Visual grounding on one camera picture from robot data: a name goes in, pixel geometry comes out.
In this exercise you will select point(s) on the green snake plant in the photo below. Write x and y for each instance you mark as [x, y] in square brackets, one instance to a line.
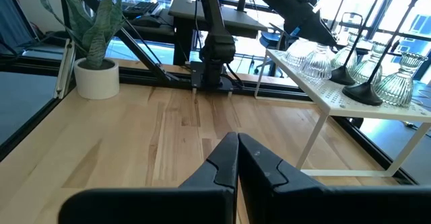
[97, 39]

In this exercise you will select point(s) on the black keyboard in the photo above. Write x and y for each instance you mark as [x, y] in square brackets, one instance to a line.
[139, 9]

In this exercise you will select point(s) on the silver aluminium bracket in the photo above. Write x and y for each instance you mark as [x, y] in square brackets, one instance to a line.
[65, 72]

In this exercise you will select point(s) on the clear ribbed glass candle holder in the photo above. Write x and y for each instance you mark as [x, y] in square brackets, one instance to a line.
[298, 54]
[397, 86]
[336, 61]
[316, 66]
[362, 71]

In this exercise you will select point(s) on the white round plant pot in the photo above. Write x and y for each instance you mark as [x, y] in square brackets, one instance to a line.
[96, 82]

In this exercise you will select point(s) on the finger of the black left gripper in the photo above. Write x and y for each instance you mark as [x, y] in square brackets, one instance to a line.
[324, 31]
[311, 35]

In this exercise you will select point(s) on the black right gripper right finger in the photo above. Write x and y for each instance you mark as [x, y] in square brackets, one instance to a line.
[320, 205]

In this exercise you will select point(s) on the black computer mouse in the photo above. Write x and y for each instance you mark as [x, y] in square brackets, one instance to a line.
[144, 21]

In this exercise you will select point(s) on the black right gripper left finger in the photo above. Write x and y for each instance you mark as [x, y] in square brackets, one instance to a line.
[151, 205]

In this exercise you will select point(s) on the black metal candlestick holder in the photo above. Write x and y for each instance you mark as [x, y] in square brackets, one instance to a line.
[341, 77]
[340, 6]
[362, 94]

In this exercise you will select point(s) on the blue office chair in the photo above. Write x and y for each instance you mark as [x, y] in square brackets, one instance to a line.
[269, 39]

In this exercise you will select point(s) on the white perforated metal rack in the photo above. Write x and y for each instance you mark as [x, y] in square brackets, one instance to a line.
[336, 99]

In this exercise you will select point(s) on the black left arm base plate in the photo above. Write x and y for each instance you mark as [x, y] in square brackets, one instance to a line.
[197, 76]

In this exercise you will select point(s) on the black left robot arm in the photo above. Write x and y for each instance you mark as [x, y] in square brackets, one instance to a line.
[215, 42]

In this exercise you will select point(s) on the dark grey desk top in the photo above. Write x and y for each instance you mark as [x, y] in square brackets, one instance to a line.
[235, 20]

